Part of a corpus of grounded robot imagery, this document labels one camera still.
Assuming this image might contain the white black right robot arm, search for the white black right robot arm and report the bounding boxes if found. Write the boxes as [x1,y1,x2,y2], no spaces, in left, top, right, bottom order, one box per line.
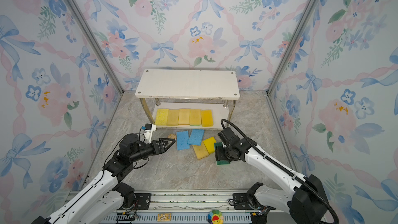
[215,128,339,224]

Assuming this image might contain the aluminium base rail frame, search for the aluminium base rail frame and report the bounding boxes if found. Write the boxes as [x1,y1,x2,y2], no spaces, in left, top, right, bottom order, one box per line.
[62,174,327,224]

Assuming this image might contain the pale yellow sponge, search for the pale yellow sponge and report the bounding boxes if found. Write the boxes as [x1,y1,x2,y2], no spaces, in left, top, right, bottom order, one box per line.
[192,143,209,160]
[166,110,179,126]

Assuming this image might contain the aluminium right corner post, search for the aluminium right corner post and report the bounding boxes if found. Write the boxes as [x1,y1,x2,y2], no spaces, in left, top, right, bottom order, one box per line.
[266,0,319,97]

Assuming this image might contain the yellow green-backed sponge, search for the yellow green-backed sponge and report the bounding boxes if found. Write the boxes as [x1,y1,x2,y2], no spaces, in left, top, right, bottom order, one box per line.
[189,109,202,125]

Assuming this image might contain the bright yellow foam sponge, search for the bright yellow foam sponge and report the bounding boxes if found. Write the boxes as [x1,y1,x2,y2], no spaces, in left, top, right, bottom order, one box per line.
[203,137,217,154]

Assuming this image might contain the blue sponge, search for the blue sponge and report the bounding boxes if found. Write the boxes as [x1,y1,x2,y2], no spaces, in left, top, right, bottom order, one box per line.
[188,129,205,146]
[176,131,190,150]

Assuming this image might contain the yellow orange-backed sponge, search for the yellow orange-backed sponge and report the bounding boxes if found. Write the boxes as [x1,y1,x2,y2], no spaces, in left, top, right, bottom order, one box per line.
[178,108,190,125]

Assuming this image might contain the white two-tier metal shelf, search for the white two-tier metal shelf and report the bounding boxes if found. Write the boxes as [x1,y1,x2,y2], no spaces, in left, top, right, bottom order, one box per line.
[135,69,240,130]

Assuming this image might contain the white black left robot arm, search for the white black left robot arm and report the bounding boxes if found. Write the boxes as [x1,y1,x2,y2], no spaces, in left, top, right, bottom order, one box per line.
[33,133,176,224]

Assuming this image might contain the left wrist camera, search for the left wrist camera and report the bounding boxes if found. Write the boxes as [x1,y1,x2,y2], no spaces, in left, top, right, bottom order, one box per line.
[140,123,157,143]

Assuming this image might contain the black corrugated cable conduit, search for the black corrugated cable conduit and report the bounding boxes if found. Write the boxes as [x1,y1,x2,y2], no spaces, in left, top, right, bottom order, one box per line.
[220,119,340,224]

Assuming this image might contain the bright yellow cellulose sponge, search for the bright yellow cellulose sponge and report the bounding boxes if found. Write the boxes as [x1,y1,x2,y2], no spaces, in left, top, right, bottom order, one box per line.
[155,108,169,125]

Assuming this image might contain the colourful round toy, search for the colourful round toy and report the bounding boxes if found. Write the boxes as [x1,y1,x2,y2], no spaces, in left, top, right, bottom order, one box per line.
[207,209,224,224]

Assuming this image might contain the green scouring sponge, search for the green scouring sponge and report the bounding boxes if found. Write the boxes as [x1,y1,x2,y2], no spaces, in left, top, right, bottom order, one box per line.
[214,142,230,166]

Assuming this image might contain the aluminium left corner post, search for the aluminium left corner post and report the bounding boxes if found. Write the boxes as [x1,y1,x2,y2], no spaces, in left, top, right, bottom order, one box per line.
[65,0,124,94]

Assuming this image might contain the small yellow tag board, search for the small yellow tag board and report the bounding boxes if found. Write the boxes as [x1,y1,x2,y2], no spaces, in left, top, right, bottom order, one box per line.
[157,213,172,222]

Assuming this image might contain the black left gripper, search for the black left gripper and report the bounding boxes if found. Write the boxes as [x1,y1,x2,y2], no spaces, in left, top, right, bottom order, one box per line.
[130,138,175,164]

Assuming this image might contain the aluminium corner post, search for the aluminium corner post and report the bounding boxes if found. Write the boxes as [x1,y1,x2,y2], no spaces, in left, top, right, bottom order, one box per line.
[266,0,319,97]
[65,0,124,94]

